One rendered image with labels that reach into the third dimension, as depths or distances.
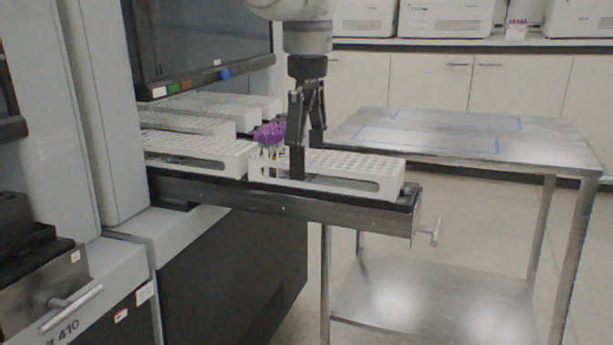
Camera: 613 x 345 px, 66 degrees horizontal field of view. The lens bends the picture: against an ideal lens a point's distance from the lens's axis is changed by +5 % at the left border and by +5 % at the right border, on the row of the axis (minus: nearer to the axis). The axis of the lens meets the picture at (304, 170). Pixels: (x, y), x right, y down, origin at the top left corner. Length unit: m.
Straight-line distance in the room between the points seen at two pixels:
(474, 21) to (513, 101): 0.55
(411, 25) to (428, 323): 2.12
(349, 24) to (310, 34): 2.41
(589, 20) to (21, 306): 2.94
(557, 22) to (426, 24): 0.71
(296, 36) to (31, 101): 0.42
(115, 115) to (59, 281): 0.32
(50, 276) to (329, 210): 0.45
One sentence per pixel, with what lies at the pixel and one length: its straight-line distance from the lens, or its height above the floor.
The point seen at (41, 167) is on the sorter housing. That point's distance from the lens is 0.83.
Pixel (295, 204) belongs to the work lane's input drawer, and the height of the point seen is 0.79.
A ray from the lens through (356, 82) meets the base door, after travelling 3.22.
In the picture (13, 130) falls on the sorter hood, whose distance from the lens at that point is 0.76.
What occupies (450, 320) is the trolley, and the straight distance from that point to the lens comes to 1.45.
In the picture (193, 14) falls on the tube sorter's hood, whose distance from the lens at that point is 1.09.
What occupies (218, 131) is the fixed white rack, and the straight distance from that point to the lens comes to 1.11.
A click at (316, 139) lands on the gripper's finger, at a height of 0.89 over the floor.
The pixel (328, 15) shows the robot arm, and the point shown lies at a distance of 0.81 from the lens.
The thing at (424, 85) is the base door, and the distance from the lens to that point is 3.14.
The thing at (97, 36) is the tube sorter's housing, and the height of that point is 1.09.
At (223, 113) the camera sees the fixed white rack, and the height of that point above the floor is 0.86.
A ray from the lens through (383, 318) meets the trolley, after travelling 1.41.
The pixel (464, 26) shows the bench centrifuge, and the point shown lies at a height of 0.98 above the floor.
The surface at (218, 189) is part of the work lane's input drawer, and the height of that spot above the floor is 0.80.
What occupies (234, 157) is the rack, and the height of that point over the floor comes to 0.86.
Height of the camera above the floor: 1.16
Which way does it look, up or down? 21 degrees down
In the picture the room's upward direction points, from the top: straight up
